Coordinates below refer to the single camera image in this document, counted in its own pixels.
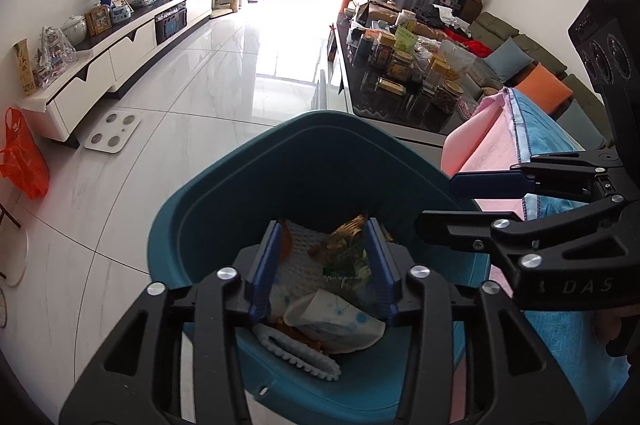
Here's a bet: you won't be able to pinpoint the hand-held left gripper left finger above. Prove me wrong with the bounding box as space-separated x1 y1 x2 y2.
59 220 284 425

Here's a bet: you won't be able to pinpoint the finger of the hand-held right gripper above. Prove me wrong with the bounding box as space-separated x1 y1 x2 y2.
416 195 636 256
449 148 623 201

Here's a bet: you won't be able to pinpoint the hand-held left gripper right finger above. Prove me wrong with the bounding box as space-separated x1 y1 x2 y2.
362 215 586 425

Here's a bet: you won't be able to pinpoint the white foam fruit net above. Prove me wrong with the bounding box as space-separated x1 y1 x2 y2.
252 322 342 380
270 220 341 306

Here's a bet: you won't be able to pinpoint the large gold foil bag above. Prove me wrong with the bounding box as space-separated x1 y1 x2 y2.
307 214 370 263

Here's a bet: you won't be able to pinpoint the dotted paper cup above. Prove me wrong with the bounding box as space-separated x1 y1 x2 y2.
284 289 387 352

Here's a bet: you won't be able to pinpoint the teal trash bin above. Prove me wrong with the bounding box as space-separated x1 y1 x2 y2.
147 110 493 425

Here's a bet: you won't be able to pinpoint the person's right hand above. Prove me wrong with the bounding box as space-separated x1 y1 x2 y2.
597 306 640 357

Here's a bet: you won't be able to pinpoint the pink table cover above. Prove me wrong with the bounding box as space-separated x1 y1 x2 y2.
442 88 531 425

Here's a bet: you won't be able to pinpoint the teal cushion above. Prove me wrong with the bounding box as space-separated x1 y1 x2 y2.
555 98 608 151
484 38 535 83

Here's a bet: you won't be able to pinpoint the orange cushion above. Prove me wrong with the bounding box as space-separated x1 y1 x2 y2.
515 64 573 116

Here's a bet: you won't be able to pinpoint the blue floral tablecloth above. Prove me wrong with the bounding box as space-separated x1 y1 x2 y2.
507 88 640 425

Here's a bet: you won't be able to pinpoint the green and brown sofa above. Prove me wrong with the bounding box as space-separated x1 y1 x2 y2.
470 12 611 151

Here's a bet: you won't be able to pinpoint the black coffee table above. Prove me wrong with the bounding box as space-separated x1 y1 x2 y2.
327 12 476 136

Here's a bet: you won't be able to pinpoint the brown cardboard boxes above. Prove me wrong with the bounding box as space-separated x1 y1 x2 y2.
459 0 485 21

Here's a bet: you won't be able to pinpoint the pile of clothes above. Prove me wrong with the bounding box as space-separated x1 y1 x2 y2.
415 2 493 58

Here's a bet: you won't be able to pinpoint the white bathroom scale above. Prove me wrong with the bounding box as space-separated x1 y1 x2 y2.
84 112 143 151

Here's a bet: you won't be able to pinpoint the white TV cabinet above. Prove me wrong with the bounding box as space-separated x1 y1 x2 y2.
20 0 216 143

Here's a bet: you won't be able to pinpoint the orange plastic bag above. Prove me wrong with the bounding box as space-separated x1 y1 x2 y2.
0 108 51 200

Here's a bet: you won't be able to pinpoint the clear plastic gift pack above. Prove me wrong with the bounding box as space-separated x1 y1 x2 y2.
32 26 77 88

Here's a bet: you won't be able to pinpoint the white ceramic jar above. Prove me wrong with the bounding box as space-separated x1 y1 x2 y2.
61 14 90 46

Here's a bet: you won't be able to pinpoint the tan upright plaque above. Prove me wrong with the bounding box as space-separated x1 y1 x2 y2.
12 38 38 97

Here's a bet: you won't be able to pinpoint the wooden picture frame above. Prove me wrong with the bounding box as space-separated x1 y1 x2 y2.
85 5 112 37

